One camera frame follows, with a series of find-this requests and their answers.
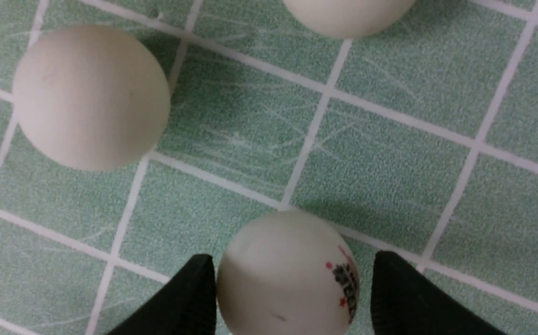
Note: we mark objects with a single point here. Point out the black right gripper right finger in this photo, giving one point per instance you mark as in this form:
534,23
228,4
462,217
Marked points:
404,302

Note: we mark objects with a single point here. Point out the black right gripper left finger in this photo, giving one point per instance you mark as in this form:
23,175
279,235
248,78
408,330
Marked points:
186,305

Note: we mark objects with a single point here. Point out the white ball with logo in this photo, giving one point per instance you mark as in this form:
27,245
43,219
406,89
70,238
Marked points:
288,273

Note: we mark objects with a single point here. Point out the green checked tablecloth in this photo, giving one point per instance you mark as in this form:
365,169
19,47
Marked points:
422,139

